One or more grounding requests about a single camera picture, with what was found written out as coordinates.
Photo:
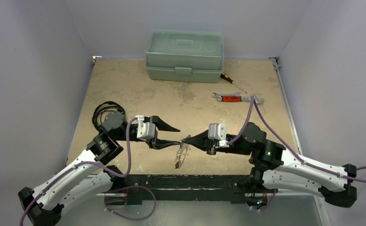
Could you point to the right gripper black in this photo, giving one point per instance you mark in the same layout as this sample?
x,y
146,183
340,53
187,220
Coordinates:
x,y
210,141

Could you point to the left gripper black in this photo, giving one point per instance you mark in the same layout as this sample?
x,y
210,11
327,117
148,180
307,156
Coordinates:
x,y
158,143

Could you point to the silver metal key holder plate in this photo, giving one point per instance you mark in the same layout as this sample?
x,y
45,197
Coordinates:
x,y
182,153

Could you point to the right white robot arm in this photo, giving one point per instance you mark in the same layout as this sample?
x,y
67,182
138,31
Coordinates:
x,y
275,167

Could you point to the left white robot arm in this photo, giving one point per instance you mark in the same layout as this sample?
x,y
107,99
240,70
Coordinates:
x,y
88,173

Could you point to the silver open-end wrench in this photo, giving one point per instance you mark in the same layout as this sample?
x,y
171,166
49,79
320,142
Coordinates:
x,y
226,94

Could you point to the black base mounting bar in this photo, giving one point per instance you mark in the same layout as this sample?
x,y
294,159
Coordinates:
x,y
235,189

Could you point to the black yellow screwdriver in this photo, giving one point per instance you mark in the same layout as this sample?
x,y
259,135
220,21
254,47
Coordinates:
x,y
225,77

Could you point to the green plastic toolbox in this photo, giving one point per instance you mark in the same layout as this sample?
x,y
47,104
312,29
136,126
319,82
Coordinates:
x,y
189,56

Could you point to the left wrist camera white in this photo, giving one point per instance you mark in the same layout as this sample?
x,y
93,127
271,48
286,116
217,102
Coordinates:
x,y
146,130

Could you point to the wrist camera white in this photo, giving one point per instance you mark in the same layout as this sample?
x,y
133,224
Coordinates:
x,y
146,130
218,132

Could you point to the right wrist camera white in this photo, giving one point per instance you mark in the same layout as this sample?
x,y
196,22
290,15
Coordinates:
x,y
218,132

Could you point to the red handled adjustable wrench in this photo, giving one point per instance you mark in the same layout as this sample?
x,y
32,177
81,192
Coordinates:
x,y
236,98

